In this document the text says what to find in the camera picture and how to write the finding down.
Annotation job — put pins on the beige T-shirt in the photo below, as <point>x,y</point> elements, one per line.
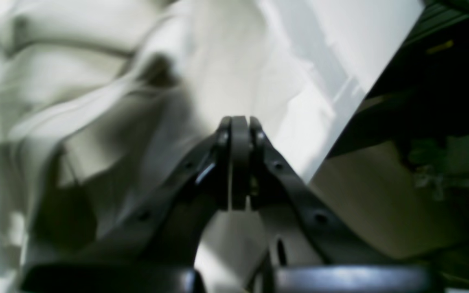
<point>102,98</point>

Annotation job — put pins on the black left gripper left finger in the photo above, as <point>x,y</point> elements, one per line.
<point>154,248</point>

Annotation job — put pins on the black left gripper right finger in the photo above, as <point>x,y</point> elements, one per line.
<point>310,249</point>

